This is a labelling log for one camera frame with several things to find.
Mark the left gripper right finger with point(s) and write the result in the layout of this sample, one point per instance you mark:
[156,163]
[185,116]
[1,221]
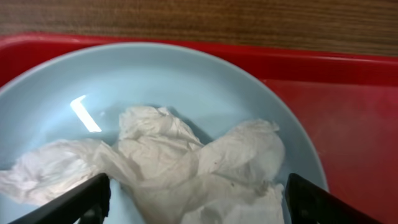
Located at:
[309,204]

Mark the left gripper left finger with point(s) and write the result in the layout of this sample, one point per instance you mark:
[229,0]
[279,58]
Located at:
[87,203]

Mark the white tissue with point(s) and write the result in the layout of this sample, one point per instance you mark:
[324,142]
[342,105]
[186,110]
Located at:
[171,176]

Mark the large light blue plate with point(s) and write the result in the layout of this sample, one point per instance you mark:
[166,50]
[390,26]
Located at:
[185,137]

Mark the red serving tray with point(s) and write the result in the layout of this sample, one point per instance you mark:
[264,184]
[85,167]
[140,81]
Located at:
[337,113]

